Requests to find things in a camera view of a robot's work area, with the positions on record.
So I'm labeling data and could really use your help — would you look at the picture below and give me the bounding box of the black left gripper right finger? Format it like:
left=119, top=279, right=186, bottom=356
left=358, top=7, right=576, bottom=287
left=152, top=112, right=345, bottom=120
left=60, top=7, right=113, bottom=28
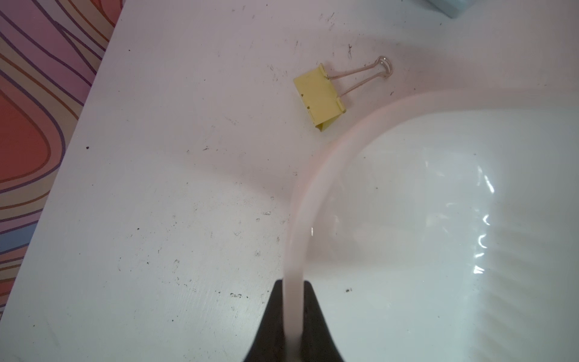
left=300, top=281, right=344, bottom=362

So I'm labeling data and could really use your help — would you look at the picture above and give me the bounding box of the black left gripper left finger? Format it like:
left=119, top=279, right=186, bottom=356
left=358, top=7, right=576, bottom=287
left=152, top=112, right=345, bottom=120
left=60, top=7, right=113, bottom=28
left=244, top=280, right=286, bottom=362

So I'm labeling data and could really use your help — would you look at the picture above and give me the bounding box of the white plastic storage box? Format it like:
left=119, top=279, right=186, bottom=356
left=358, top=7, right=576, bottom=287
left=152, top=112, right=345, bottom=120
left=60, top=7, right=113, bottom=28
left=283, top=90, right=578, bottom=361

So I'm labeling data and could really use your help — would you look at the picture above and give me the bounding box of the yellow binder clip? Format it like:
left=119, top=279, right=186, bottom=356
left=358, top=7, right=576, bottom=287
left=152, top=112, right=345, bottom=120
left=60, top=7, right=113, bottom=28
left=293, top=56, right=394, bottom=132

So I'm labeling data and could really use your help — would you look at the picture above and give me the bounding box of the grey calculator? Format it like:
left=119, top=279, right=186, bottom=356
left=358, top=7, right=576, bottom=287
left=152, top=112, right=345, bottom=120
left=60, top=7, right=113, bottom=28
left=428, top=0, right=475, bottom=18

